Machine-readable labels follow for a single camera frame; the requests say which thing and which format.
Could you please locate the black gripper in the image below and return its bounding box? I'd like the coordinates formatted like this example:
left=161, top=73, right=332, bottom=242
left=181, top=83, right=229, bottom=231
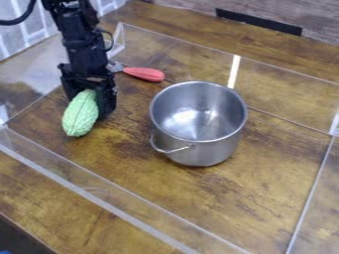
left=57, top=13, right=116, bottom=120

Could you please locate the green bumpy gourd toy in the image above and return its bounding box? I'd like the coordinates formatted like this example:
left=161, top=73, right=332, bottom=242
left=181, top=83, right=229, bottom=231
left=62, top=89, right=98, bottom=137

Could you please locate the silver metal pot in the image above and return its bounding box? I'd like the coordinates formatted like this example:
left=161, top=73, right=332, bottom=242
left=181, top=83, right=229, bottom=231
left=149, top=80, right=248, bottom=167

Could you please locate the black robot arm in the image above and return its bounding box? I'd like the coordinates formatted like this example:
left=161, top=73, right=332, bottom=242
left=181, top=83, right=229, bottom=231
left=42, top=0, right=116, bottom=119

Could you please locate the red handled metal spoon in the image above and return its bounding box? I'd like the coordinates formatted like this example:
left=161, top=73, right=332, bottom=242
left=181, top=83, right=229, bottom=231
left=106, top=62, right=165, bottom=82

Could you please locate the clear acrylic corner bracket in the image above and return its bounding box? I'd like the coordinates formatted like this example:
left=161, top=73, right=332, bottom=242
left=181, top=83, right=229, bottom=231
left=104, top=23, right=125, bottom=59

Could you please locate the black cable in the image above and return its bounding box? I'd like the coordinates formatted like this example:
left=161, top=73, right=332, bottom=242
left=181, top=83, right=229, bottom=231
left=0, top=0, right=38, bottom=27

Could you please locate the black bar on wall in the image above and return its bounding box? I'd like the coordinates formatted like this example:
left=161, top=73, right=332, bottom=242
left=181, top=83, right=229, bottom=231
left=214, top=8, right=302, bottom=36

